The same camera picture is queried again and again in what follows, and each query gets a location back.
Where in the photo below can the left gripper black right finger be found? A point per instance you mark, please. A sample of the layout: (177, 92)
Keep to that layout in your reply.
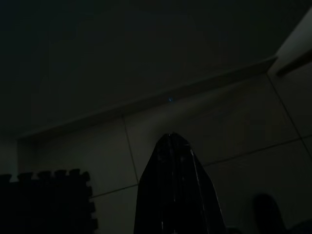
(195, 195)

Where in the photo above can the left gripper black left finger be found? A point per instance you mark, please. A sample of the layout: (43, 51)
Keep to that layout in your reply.
(156, 190)

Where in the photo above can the black robot foot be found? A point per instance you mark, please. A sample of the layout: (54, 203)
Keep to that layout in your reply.
(267, 212)

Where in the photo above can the black foam floor mat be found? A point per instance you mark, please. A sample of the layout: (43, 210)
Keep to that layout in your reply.
(44, 204)

